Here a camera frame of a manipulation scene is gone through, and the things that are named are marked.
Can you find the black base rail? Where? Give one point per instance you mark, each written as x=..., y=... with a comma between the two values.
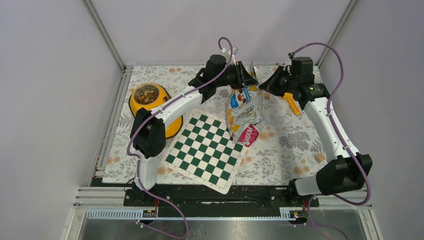
x=187, y=194

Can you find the wooden cube near right arm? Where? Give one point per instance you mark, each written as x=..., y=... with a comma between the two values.
x=320, y=158

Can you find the yellow double pet bowl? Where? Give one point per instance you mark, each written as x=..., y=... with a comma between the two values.
x=149, y=96

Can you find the small wooden block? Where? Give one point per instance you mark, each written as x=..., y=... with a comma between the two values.
x=266, y=95

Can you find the pet food bag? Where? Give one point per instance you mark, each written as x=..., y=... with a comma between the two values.
x=245, y=114

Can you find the floral tablecloth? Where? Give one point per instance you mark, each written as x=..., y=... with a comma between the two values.
x=285, y=149

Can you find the yellow plastic scoop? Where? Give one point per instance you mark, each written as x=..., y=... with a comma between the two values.
x=291, y=102

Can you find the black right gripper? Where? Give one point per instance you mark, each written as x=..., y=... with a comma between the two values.
x=270, y=86

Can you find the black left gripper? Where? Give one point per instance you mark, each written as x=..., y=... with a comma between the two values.
x=239, y=70

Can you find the green white chessboard mat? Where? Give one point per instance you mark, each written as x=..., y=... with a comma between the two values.
x=204, y=151

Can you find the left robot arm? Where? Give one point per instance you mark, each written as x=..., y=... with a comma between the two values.
x=148, y=133

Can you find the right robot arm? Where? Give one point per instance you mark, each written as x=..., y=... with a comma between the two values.
x=347, y=168

